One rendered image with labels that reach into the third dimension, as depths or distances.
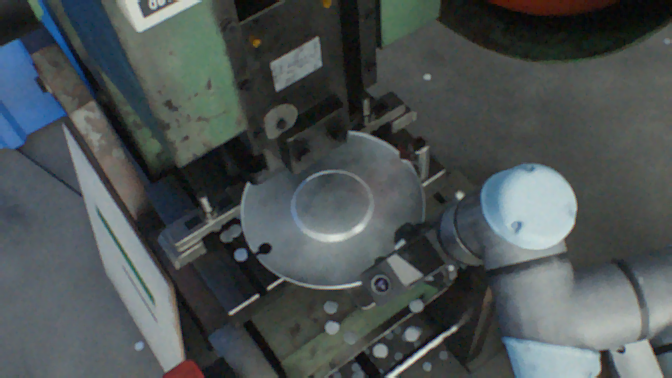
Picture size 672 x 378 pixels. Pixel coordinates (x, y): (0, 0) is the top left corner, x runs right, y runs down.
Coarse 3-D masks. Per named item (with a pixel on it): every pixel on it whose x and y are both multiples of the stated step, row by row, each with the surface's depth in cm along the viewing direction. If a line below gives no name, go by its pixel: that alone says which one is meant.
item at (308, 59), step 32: (256, 0) 77; (288, 0) 77; (320, 0) 80; (256, 32) 77; (288, 32) 80; (320, 32) 84; (256, 64) 81; (288, 64) 84; (320, 64) 88; (288, 96) 88; (320, 96) 93; (288, 128) 91; (320, 128) 92; (288, 160) 94
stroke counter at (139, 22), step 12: (120, 0) 55; (132, 0) 54; (144, 0) 55; (156, 0) 55; (168, 0) 56; (180, 0) 57; (192, 0) 58; (132, 12) 55; (144, 12) 56; (156, 12) 56; (168, 12) 57; (132, 24) 56; (144, 24) 56
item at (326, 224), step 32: (320, 160) 112; (352, 160) 111; (384, 160) 111; (256, 192) 109; (288, 192) 109; (320, 192) 107; (352, 192) 107; (384, 192) 107; (416, 192) 107; (256, 224) 106; (288, 224) 105; (320, 224) 104; (352, 224) 104; (384, 224) 104; (288, 256) 102; (320, 256) 102; (352, 256) 101; (384, 256) 101; (320, 288) 99
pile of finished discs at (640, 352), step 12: (612, 348) 132; (624, 348) 132; (636, 348) 131; (648, 348) 130; (612, 360) 131; (624, 360) 130; (636, 360) 129; (648, 360) 129; (612, 372) 131; (624, 372) 128; (636, 372) 128; (648, 372) 128; (660, 372) 128
